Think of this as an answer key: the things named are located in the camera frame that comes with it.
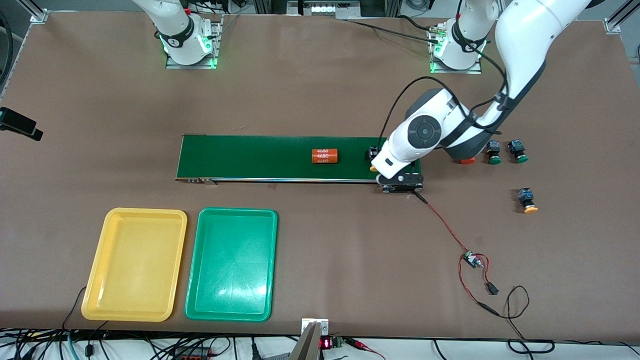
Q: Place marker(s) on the aluminium camera mount post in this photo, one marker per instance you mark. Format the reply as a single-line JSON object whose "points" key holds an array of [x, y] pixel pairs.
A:
{"points": [[307, 345]]}

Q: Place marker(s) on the green conveyor belt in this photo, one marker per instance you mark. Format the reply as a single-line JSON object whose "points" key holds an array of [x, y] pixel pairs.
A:
{"points": [[250, 157]]}

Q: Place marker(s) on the green mushroom push button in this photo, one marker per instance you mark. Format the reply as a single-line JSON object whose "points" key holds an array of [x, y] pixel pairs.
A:
{"points": [[494, 152], [518, 151]]}

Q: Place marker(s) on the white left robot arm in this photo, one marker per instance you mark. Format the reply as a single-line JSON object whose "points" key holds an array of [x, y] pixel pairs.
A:
{"points": [[525, 40]]}

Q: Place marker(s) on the yellow mushroom push button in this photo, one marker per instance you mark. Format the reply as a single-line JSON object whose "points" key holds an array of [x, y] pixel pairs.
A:
{"points": [[374, 152], [527, 200]]}

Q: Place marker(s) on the small speed controller board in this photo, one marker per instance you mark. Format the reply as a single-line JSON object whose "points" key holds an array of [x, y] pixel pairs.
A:
{"points": [[470, 259]]}

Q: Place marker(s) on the aluminium frame corner profile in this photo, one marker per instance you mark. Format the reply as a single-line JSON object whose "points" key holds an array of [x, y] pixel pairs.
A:
{"points": [[35, 12], [614, 24]]}

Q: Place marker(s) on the red power strip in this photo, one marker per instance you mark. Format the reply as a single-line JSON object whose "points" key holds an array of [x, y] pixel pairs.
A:
{"points": [[192, 354]]}

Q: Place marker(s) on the left arm aluminium base plate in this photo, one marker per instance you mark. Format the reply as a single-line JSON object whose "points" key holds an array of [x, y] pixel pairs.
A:
{"points": [[475, 69]]}

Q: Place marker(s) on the silver device with white lights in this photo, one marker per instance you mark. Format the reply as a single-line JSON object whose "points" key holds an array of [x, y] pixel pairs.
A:
{"points": [[325, 9]]}

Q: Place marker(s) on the red digit display module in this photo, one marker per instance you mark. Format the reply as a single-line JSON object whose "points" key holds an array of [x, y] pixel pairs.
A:
{"points": [[330, 343]]}

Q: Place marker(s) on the yellow plastic tray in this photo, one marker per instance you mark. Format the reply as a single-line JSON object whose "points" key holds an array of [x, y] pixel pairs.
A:
{"points": [[135, 265]]}

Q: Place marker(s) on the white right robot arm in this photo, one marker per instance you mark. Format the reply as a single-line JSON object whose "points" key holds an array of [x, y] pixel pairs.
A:
{"points": [[175, 30]]}

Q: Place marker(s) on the right arm aluminium base plate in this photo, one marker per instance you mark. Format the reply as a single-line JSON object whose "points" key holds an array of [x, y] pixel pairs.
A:
{"points": [[218, 50]]}

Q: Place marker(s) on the red clip lead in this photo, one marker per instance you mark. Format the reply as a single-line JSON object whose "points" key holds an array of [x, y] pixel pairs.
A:
{"points": [[360, 344]]}

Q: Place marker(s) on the green plastic tray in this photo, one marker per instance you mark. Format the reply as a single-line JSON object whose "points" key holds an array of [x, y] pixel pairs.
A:
{"points": [[232, 265]]}

